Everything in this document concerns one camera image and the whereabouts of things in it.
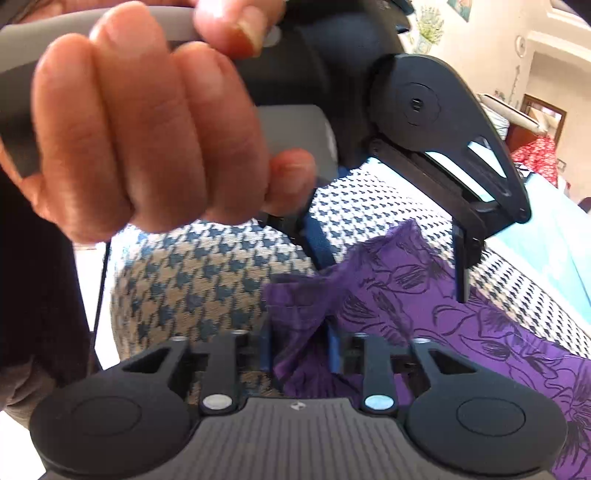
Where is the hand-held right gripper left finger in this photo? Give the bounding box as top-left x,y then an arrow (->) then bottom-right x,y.
120,322 -> 275,413

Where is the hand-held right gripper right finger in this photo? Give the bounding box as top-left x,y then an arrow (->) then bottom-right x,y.
324,322 -> 468,411

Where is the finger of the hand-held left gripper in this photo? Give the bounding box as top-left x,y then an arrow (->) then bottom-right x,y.
271,184 -> 336,274
368,110 -> 533,304

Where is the purple floral garment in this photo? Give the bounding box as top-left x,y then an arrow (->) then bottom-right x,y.
263,219 -> 591,480

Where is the person's left hand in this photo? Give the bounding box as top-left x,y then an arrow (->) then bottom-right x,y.
0,0 -> 318,244

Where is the blue printed sofa cover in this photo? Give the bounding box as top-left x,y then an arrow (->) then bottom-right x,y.
480,170 -> 591,302

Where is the houndstooth sofa seat cushion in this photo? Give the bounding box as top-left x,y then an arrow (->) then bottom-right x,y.
110,163 -> 591,403

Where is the red floral cloth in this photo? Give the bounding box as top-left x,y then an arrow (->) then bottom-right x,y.
510,136 -> 560,188

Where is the white pillow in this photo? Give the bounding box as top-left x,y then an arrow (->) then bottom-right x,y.
477,91 -> 551,137

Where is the lavender pot wall sticker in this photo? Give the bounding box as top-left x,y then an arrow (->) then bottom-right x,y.
413,4 -> 445,54

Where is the blue wall poster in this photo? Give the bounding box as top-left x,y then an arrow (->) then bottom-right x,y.
446,0 -> 472,22

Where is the wooden door frame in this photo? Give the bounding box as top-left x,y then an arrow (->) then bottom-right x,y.
521,93 -> 568,145

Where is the thin black cable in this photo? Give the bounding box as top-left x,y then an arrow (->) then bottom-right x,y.
91,239 -> 112,371

